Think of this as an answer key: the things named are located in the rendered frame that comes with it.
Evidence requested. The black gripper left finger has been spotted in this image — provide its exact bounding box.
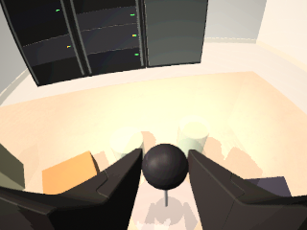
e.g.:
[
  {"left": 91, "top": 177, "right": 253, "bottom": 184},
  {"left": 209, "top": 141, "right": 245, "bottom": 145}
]
[{"left": 0, "top": 147, "right": 143, "bottom": 230}]

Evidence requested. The glass coffee press with black knob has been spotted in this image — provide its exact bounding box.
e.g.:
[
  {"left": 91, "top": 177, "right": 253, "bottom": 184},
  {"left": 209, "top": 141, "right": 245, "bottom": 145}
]
[{"left": 131, "top": 143, "right": 200, "bottom": 230}]

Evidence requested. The pale yellow block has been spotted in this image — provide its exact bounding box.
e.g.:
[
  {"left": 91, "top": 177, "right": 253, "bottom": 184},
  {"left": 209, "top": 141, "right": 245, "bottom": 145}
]
[{"left": 0, "top": 143, "right": 26, "bottom": 191}]

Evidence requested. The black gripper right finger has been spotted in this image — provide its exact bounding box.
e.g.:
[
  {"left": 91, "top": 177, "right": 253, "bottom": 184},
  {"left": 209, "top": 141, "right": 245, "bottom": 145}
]
[{"left": 187, "top": 149, "right": 307, "bottom": 230}]

